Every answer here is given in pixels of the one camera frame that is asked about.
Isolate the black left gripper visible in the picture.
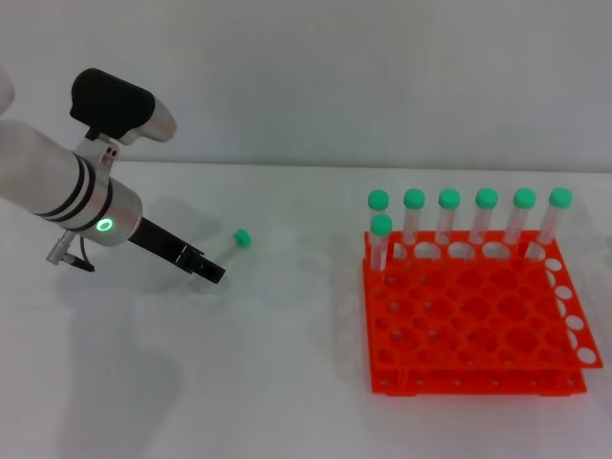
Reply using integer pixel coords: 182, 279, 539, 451
126, 215, 227, 285

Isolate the clear test tube green cap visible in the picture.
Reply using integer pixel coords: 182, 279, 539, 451
467, 186, 499, 248
501, 187, 536, 248
369, 214, 394, 288
400, 187, 426, 262
210, 229, 253, 273
367, 189, 396, 262
433, 187, 461, 248
525, 186, 573, 262

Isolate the orange test tube rack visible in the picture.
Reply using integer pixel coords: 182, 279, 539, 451
361, 229, 604, 398

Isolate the black cable silver connector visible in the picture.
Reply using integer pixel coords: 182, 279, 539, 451
45, 231, 97, 273

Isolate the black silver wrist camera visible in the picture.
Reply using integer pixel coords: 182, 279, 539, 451
69, 68, 178, 146

